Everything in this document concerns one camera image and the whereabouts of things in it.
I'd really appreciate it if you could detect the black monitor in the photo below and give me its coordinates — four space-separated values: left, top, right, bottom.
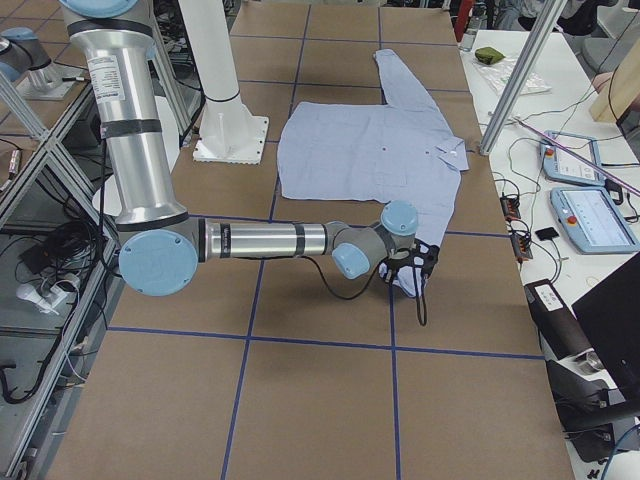
572 255 639 399

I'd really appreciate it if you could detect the aluminium frame post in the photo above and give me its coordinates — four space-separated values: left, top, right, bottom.
479 0 567 155

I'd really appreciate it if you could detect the green cloth pouch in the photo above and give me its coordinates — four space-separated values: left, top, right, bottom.
474 46 505 66

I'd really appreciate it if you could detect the blue striped button shirt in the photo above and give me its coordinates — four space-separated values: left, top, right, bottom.
277 48 471 299

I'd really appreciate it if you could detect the near blue teach pendant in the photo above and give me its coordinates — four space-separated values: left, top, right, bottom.
549 187 639 254

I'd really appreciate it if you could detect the blue teach pendant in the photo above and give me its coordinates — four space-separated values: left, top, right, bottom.
539 130 619 187
549 187 639 254

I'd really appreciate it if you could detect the far blue teach pendant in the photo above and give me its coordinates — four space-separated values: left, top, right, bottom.
539 130 619 187

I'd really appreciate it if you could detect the small black pad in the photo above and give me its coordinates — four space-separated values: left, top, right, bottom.
535 227 559 241

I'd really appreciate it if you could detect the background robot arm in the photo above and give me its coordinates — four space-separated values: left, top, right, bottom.
1 27 75 101

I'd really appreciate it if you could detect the orange connector board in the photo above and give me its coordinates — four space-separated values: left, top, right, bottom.
510 231 533 263
500 195 521 221

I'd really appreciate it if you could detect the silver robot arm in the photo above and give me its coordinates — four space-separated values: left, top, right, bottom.
62 1 438 296

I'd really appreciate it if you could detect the clear water bottle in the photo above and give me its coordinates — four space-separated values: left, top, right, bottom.
459 16 482 52

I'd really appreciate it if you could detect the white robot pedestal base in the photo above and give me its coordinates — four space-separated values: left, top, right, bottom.
179 0 269 165

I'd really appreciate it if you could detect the white power strip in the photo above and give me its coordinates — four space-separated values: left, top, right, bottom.
16 280 78 315

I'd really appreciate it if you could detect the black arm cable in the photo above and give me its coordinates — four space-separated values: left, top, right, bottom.
307 239 430 327

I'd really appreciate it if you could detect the orange connector board far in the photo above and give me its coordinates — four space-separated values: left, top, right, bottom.
500 195 521 221

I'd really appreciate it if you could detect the clear plastic bag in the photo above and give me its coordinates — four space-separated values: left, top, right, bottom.
475 58 553 96

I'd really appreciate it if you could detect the black labelled box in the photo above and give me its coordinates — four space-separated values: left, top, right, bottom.
524 279 592 359

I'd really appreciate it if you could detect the orange connector board near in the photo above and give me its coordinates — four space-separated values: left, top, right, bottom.
510 231 533 263

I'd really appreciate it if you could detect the purple rod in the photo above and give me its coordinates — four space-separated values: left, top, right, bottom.
513 118 640 197

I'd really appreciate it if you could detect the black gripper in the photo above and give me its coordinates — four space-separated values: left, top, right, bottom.
381 240 440 283

